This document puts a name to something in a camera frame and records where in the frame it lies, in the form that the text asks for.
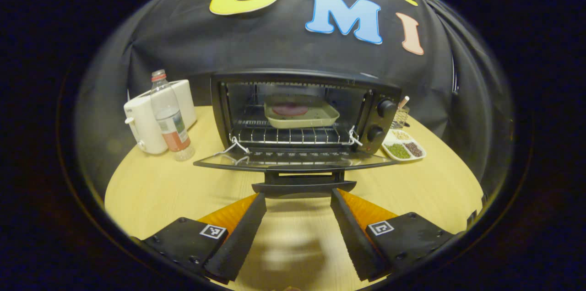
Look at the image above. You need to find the black electric oven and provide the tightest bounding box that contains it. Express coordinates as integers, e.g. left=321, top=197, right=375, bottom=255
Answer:
left=193, top=69, right=410, bottom=199

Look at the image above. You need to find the pink ham slice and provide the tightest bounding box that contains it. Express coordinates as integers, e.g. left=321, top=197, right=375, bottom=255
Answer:
left=272, top=102, right=309, bottom=117

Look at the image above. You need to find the metal oven rack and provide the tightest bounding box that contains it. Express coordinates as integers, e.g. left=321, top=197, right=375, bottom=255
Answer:
left=233, top=119, right=355, bottom=146

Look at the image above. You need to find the clear bottle with red label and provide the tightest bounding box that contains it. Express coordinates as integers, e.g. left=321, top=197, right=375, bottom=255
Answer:
left=150, top=70, right=195, bottom=162

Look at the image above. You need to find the white toaster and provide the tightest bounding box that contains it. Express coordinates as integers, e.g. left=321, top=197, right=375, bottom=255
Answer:
left=124, top=79, right=197, bottom=155

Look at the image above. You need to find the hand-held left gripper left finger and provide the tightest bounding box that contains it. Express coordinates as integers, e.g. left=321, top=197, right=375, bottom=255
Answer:
left=133, top=193, right=267, bottom=284

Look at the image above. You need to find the cream baking dish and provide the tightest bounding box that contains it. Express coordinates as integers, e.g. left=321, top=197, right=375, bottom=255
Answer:
left=264, top=94, right=340, bottom=129

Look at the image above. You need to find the wire mesh basket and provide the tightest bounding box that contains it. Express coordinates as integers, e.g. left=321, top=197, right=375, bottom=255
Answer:
left=391, top=106, right=411, bottom=129

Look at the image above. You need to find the black backdrop cloth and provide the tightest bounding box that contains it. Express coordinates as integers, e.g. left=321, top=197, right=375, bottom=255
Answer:
left=76, top=0, right=513, bottom=191

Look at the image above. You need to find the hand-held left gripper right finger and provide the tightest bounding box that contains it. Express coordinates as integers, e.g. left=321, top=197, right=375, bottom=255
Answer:
left=331, top=188, right=458, bottom=282

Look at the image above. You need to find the white divided plate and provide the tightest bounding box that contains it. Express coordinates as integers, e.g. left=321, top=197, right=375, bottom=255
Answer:
left=381, top=129, right=427, bottom=162

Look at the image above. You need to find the pile of green beans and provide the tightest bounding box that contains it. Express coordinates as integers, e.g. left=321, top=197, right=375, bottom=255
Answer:
left=388, top=144, right=411, bottom=159

